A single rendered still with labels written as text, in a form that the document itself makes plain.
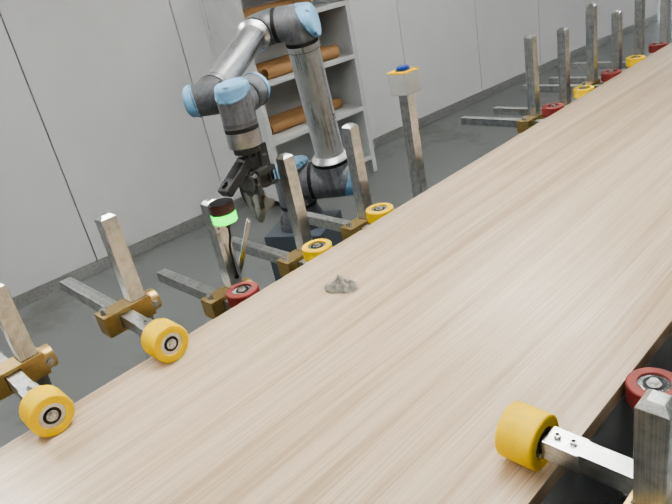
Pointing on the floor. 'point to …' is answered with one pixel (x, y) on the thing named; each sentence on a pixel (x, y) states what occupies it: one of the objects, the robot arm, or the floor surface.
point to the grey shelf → (213, 14)
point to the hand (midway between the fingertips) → (258, 219)
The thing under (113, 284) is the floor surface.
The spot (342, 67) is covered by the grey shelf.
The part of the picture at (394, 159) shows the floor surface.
